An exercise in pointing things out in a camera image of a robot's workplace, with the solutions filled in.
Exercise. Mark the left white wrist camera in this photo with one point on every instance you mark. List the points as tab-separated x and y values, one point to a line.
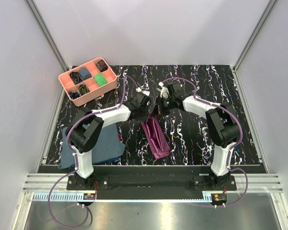
143	91

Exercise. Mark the dark patterned rolled cloth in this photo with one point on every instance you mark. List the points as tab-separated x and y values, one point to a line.
101	65

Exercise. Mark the grey-blue folded cloth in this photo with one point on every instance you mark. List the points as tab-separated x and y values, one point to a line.
107	149

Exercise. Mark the purple satin napkin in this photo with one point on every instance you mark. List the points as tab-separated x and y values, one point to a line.
156	138

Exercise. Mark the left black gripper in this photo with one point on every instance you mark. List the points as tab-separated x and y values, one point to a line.
144	118

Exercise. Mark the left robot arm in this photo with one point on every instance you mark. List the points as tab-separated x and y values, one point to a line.
84	130

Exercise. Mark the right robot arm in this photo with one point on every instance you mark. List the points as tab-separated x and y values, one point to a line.
224	128

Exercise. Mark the pink divided organizer tray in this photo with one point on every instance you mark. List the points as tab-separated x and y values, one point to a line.
95	91

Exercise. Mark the green rolled cloth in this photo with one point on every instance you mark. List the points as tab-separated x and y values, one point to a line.
100	80

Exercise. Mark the black patterned rolled cloth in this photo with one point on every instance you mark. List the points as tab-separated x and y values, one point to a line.
75	76

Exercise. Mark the yellow-black patterned rolled cloth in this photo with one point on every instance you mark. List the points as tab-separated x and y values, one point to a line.
83	89

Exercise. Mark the blue-black patterned rolled cloth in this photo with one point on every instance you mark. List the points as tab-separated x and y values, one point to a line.
74	95

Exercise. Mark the blue rolled cloth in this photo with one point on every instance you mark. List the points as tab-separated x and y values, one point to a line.
84	73

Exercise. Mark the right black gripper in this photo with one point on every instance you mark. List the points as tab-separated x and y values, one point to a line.
158	109

